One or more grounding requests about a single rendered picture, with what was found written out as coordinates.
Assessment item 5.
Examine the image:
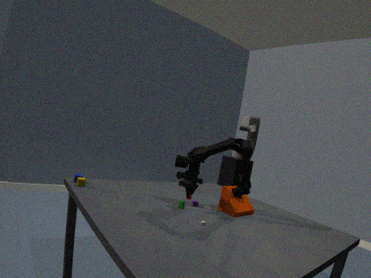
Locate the small yellow block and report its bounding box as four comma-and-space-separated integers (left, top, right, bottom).
77, 177, 86, 187

